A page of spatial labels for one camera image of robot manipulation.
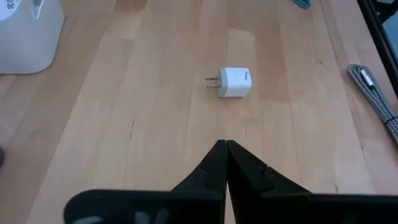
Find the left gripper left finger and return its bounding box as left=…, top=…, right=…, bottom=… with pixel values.
left=64, top=139, right=227, bottom=224

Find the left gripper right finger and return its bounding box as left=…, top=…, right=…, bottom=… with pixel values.
left=226, top=140, right=398, bottom=224

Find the white wall charger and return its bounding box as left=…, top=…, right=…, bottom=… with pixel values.
left=204, top=67, right=253, bottom=99

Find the black white braided cable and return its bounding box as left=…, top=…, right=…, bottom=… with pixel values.
left=347, top=63, right=398, bottom=146

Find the teal braided cable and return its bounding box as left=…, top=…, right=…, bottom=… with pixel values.
left=292, top=0, right=312, bottom=10

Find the white plastic bin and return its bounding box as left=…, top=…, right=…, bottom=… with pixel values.
left=0, top=0, right=65, bottom=75

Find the black aluminium table frame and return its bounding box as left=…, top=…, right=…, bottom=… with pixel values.
left=356, top=0, right=398, bottom=97

